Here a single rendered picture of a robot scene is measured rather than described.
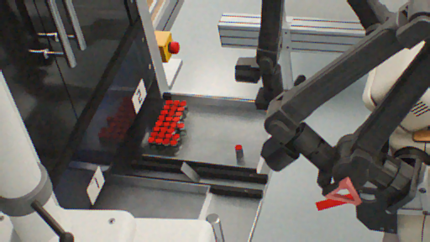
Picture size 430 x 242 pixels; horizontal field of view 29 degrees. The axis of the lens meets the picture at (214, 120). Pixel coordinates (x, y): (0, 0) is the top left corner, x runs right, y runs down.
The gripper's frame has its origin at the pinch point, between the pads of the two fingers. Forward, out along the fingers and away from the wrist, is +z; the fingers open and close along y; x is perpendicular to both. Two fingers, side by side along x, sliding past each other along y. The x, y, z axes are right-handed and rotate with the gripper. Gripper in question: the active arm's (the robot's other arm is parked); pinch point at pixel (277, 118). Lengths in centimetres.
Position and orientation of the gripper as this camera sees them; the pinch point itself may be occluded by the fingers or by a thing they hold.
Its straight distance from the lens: 243.9
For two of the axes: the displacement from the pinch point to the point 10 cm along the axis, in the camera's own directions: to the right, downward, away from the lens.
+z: 1.4, 7.1, 6.9
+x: -2.8, 7.0, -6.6
